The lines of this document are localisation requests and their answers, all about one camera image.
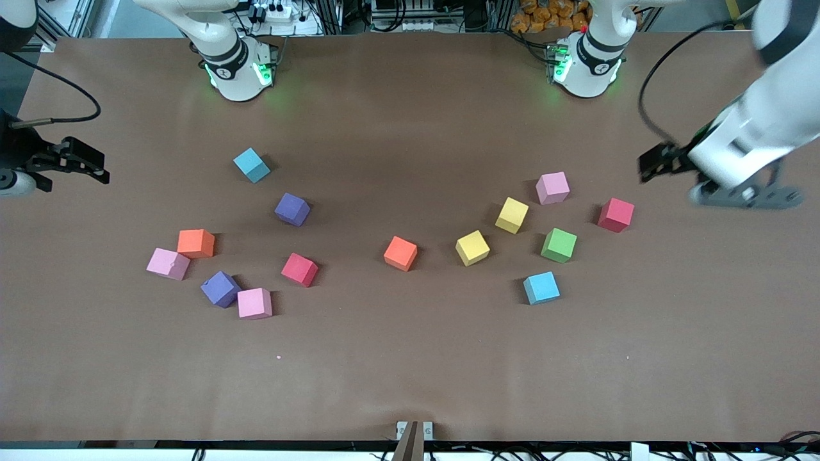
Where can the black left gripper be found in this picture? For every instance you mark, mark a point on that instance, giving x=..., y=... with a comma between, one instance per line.
x=678, y=157

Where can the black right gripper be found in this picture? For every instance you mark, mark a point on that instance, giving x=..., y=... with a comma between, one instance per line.
x=18, y=152

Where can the yellow foam block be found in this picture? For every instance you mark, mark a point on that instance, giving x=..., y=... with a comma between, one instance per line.
x=512, y=215
x=472, y=248

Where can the purple foam block with dent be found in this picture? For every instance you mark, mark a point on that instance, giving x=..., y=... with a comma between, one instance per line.
x=221, y=289

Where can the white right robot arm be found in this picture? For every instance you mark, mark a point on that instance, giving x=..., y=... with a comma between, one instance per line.
x=230, y=70

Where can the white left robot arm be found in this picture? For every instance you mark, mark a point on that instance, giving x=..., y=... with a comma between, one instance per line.
x=769, y=109

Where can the red foam block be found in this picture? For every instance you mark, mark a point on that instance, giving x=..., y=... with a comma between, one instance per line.
x=615, y=214
x=299, y=269

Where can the green foam block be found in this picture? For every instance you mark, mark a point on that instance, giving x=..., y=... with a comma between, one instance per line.
x=558, y=245

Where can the pink foam block with dent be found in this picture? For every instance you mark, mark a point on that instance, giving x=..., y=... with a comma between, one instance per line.
x=168, y=264

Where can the orange foam block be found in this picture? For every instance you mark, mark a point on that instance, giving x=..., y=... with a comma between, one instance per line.
x=400, y=253
x=195, y=243

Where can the light blue foam block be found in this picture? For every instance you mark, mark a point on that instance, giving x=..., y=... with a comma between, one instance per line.
x=541, y=287
x=250, y=163

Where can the bag of orange snacks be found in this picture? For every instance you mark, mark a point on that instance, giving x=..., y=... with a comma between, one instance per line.
x=544, y=16

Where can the white power strip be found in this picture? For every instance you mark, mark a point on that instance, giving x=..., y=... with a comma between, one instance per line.
x=410, y=25
x=272, y=11

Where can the aluminium frame post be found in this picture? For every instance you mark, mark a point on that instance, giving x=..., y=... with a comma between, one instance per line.
x=67, y=19

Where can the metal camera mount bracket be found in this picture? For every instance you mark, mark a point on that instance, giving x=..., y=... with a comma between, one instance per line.
x=413, y=432

